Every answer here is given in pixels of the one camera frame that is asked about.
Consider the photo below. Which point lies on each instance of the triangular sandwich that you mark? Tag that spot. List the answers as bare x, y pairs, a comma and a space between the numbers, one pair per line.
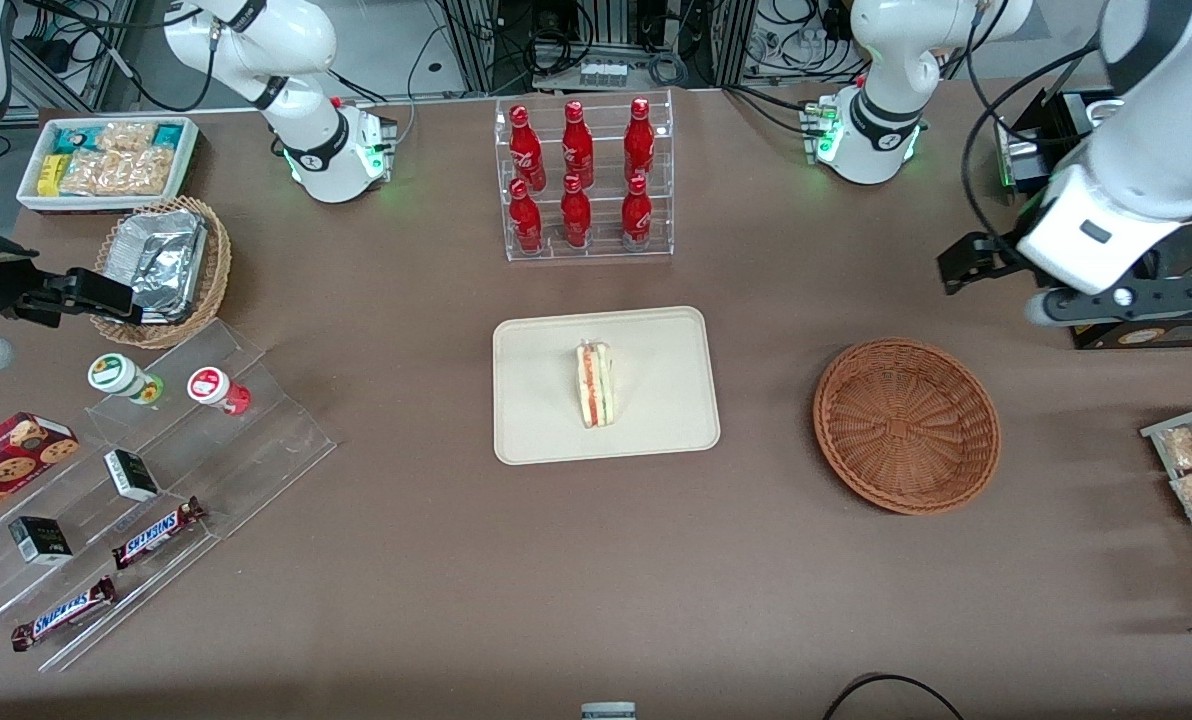
594, 385

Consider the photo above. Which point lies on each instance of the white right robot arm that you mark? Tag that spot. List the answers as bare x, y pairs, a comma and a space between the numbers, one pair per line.
331, 160

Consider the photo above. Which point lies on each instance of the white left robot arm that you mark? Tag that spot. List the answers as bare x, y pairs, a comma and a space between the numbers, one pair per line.
1136, 190

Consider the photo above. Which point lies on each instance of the silver foil tray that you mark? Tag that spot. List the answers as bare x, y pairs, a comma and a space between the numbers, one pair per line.
166, 260

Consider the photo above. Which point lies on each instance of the oval tan wicker basket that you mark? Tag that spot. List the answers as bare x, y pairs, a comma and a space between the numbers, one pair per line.
214, 280

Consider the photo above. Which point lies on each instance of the round brown wicker basket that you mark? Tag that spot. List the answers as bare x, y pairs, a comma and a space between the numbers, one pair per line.
906, 428

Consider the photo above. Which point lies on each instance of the beige rectangular tray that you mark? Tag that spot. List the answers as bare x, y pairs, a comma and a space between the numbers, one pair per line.
656, 400

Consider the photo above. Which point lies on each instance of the green label white-lid cup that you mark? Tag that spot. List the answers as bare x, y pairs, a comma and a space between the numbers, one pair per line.
121, 376

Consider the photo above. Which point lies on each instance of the white snack bin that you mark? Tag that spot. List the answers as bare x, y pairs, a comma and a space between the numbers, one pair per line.
31, 195

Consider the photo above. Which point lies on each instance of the clear rice cracker bag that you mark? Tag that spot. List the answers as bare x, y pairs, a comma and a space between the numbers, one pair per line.
121, 173
126, 135

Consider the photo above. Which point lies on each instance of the yellow snack packet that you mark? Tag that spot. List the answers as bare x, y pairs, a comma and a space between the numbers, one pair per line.
51, 173

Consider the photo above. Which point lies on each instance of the red label white-lid cup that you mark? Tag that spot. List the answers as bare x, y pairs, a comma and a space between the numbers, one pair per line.
216, 388

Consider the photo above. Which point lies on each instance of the teal snack packet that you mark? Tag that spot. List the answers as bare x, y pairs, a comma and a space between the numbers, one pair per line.
168, 134
71, 139

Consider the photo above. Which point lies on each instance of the small black box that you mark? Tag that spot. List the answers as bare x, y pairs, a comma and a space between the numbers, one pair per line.
40, 539
132, 474

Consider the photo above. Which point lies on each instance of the red plaid cookie box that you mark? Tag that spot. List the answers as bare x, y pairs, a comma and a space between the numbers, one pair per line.
6, 462

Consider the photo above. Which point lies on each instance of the clear acrylic step display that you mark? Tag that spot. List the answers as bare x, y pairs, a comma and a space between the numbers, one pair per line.
256, 440

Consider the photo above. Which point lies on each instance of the brown snickers bar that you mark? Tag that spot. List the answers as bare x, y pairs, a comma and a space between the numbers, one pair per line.
63, 612
156, 533

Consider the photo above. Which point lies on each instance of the clear acrylic bottle rack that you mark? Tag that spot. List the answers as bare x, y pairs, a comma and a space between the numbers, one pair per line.
656, 235

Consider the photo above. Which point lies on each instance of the red cola bottle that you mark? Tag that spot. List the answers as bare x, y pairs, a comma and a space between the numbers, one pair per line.
525, 145
636, 215
639, 140
577, 145
575, 215
525, 220

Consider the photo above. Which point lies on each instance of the white power strip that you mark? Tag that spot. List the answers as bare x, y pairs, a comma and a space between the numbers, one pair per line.
602, 72

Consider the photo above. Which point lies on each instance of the small grey device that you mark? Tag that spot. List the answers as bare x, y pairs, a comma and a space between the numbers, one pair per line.
608, 711

